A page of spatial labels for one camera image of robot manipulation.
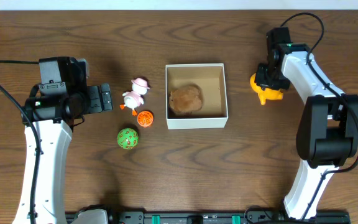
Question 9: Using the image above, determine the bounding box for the yellow rubber figure toy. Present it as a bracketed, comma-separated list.
[250, 74, 283, 105]

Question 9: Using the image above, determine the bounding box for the white duck toy pink hat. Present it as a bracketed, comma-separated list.
[119, 78, 150, 116]

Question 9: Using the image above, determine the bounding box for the green numbered ball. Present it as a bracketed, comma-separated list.
[117, 128, 139, 149]

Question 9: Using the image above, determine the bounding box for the orange slice toy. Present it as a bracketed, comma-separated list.
[137, 111, 154, 128]

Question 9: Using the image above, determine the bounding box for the brown plush toy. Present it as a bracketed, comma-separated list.
[168, 85, 203, 114]

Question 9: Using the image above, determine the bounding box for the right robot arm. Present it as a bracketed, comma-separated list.
[250, 27, 358, 220]

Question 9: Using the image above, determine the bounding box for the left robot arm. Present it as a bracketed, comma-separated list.
[14, 57, 113, 223]

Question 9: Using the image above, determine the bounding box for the white cardboard box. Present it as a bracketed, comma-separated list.
[165, 63, 229, 129]

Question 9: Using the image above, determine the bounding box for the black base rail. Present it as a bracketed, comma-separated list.
[65, 210, 351, 224]

